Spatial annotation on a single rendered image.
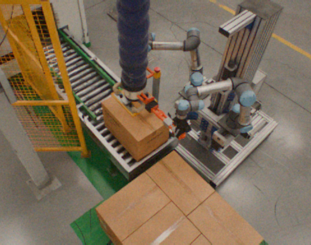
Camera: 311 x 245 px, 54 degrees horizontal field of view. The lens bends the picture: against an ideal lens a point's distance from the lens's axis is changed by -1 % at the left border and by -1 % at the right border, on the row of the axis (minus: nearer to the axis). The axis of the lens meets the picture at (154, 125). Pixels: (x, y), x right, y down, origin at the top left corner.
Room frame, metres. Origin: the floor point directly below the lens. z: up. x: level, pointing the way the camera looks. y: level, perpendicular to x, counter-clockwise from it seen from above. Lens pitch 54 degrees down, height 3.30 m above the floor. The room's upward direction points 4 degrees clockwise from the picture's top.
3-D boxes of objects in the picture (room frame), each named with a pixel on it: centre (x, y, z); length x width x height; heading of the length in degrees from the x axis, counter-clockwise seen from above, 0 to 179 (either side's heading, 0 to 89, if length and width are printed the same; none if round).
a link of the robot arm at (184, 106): (1.43, -0.20, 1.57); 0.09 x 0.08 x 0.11; 107
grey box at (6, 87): (1.51, 1.15, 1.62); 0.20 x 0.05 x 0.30; 44
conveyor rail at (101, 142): (2.22, 1.02, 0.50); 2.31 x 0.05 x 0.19; 44
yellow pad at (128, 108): (1.78, 0.27, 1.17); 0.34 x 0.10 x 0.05; 43
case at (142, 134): (1.85, 0.19, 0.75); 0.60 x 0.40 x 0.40; 43
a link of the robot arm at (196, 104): (1.47, -0.29, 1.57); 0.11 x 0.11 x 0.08; 17
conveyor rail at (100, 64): (2.68, 0.55, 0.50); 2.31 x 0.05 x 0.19; 44
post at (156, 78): (2.37, 0.01, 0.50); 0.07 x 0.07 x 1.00; 44
